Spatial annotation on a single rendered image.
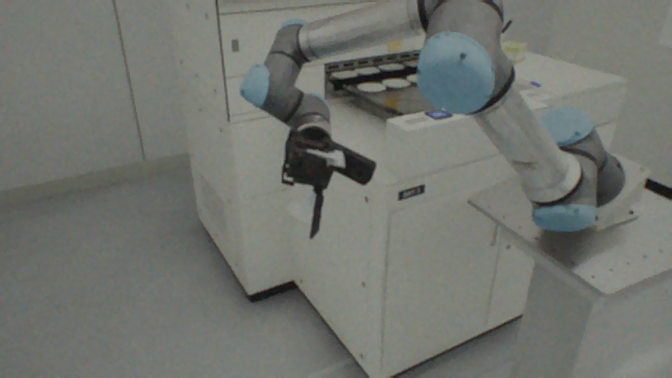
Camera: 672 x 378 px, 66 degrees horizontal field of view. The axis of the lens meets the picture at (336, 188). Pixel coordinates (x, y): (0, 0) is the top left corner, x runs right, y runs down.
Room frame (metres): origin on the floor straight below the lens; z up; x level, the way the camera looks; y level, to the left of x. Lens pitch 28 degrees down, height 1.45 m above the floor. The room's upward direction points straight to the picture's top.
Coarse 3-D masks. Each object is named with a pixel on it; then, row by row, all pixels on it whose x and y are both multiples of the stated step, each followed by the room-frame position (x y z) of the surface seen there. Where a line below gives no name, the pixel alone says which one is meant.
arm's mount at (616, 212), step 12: (624, 168) 1.06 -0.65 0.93; (636, 168) 1.04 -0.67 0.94; (648, 168) 1.03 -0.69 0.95; (636, 180) 1.02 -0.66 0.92; (624, 192) 1.01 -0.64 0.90; (636, 192) 1.02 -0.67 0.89; (612, 204) 1.00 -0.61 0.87; (624, 204) 1.01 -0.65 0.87; (600, 216) 0.98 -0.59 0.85; (612, 216) 0.99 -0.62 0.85; (624, 216) 1.01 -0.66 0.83; (636, 216) 1.02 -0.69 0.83; (600, 228) 0.97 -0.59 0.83
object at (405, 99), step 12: (348, 84) 1.81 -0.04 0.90; (384, 84) 1.81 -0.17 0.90; (372, 96) 1.68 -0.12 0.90; (384, 96) 1.68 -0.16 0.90; (396, 96) 1.68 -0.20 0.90; (408, 96) 1.68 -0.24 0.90; (420, 96) 1.68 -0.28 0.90; (396, 108) 1.56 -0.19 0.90; (408, 108) 1.56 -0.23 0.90; (420, 108) 1.56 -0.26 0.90
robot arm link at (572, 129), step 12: (564, 108) 1.04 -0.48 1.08; (576, 108) 1.03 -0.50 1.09; (540, 120) 1.05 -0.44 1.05; (552, 120) 1.03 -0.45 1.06; (564, 120) 1.01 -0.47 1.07; (576, 120) 0.99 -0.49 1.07; (588, 120) 0.98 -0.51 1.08; (552, 132) 0.99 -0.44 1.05; (564, 132) 0.98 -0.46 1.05; (576, 132) 0.96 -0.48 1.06; (588, 132) 0.97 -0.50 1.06; (564, 144) 0.96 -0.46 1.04; (576, 144) 0.96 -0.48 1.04; (588, 144) 0.96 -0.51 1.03; (600, 144) 1.00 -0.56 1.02; (588, 156) 0.94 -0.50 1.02; (600, 156) 1.00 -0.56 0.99
